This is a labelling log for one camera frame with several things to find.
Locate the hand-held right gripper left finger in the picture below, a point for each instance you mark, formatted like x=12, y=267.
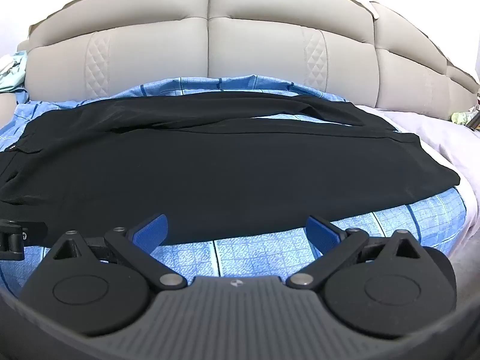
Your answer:
x=150, y=229

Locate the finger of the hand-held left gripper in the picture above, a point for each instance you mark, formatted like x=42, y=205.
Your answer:
x=15, y=238

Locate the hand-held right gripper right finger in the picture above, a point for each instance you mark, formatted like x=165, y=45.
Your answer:
x=323, y=229

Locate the black pants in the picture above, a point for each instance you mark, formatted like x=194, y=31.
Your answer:
x=225, y=165

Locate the blue checked bed sheet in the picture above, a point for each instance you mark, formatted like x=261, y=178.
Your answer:
x=262, y=251

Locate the pale lilac bed sheet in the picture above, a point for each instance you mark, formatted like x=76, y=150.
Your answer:
x=431, y=135

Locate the light blue cloth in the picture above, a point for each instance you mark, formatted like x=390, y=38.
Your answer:
x=14, y=80

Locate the white cloth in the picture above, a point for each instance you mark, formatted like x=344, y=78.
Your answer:
x=5, y=66

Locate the green crumpled wrapper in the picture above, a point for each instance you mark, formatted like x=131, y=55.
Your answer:
x=459, y=117

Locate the beige padded headboard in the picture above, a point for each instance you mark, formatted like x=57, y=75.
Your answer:
x=243, y=45

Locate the beige padded bed side rail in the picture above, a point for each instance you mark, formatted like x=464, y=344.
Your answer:
x=6, y=105

